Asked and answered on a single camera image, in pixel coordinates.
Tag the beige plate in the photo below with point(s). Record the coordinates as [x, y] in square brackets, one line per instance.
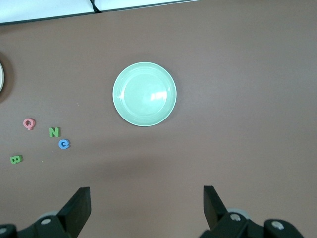
[1, 77]

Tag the brown table cloth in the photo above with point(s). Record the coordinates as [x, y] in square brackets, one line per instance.
[223, 148]

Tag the green plate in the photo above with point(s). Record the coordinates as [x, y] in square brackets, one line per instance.
[144, 94]

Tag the green letter N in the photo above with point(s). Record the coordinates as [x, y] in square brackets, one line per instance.
[51, 132]

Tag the blue round letter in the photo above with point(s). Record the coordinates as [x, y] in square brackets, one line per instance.
[60, 144]

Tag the white table ledge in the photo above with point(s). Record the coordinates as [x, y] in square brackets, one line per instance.
[49, 10]

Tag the green letter B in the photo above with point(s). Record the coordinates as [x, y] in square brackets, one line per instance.
[15, 159]

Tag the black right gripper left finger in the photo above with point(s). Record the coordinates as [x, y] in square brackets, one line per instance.
[74, 213]

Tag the pink letter Q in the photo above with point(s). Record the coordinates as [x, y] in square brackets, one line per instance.
[25, 123]

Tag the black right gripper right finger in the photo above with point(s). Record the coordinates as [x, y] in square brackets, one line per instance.
[215, 213]

